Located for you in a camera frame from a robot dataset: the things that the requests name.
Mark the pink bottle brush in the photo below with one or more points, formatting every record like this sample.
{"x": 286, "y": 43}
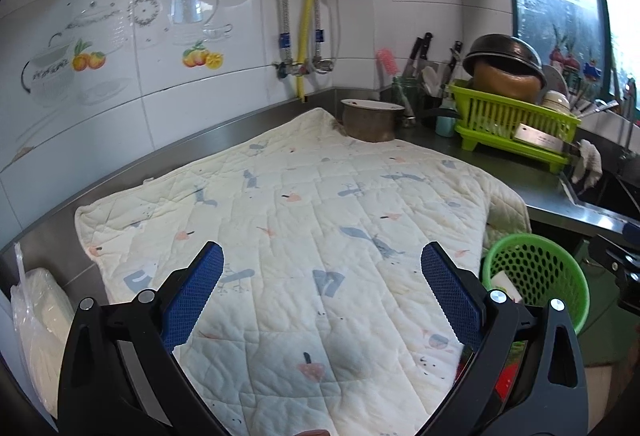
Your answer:
{"x": 386, "y": 63}

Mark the white rag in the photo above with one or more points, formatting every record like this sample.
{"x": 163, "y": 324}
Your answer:
{"x": 587, "y": 163}

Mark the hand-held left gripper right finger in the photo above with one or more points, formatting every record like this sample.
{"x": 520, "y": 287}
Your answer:
{"x": 450, "y": 296}

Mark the white rice paddle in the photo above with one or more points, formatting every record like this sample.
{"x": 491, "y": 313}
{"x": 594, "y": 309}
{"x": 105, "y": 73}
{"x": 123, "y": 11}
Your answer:
{"x": 430, "y": 81}

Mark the metal pot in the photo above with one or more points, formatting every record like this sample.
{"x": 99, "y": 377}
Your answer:
{"x": 370, "y": 123}

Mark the teal bottle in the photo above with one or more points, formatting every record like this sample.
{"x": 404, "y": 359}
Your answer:
{"x": 445, "y": 121}

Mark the steel cleaver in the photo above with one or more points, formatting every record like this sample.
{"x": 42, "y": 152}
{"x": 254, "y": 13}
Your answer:
{"x": 545, "y": 139}

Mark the black wok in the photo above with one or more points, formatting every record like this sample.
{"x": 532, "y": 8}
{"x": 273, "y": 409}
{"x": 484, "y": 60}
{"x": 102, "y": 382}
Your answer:
{"x": 500, "y": 48}

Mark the brown clay pot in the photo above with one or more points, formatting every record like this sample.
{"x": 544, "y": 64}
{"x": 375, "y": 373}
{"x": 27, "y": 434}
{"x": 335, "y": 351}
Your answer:
{"x": 505, "y": 81}

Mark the quilted printed mat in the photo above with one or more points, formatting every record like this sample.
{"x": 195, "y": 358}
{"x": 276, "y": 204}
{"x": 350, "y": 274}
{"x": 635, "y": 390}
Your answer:
{"x": 310, "y": 226}

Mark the white plastic bag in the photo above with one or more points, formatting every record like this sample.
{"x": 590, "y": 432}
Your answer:
{"x": 40, "y": 316}

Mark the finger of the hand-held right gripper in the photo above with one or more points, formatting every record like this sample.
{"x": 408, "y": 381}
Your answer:
{"x": 615, "y": 256}

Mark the yellow gas pipe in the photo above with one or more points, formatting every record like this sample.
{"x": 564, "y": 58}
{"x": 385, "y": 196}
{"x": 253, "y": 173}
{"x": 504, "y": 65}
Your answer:
{"x": 307, "y": 16}

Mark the green dish rack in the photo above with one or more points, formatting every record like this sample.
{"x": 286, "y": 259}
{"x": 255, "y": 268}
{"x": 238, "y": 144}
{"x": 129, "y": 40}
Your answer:
{"x": 500, "y": 116}

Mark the green mesh basket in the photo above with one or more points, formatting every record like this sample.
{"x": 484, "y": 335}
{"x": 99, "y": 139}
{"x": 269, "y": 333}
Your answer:
{"x": 545, "y": 261}

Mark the white bowl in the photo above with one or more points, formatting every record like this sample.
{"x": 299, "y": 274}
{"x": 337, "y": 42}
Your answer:
{"x": 556, "y": 101}

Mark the metal valve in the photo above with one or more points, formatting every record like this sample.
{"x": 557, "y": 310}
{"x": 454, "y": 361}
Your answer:
{"x": 287, "y": 68}
{"x": 324, "y": 65}

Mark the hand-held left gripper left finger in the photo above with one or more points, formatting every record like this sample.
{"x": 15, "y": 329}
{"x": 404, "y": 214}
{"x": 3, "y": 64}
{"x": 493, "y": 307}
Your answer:
{"x": 195, "y": 296}

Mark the green glass jar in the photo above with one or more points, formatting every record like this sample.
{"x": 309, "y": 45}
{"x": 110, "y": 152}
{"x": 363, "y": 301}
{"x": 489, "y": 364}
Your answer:
{"x": 402, "y": 96}

